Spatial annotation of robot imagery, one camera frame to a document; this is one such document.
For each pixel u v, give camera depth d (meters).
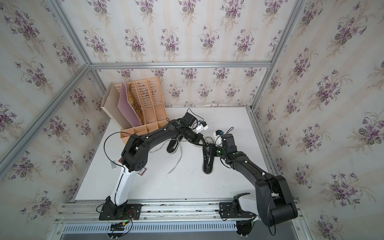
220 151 0.75
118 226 0.72
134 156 0.55
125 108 0.87
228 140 0.68
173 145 0.95
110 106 0.82
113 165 0.88
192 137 0.81
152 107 1.25
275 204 0.41
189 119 0.78
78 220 0.74
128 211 0.73
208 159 0.88
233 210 0.68
